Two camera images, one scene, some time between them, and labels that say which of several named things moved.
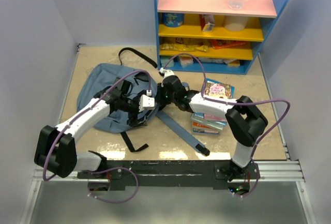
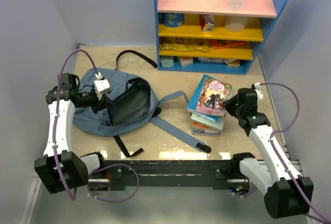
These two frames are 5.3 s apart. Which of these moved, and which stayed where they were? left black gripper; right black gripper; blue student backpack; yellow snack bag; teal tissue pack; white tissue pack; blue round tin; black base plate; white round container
Moved: right black gripper; left black gripper; blue student backpack
Stayed: white round container; black base plate; yellow snack bag; white tissue pack; blue round tin; teal tissue pack
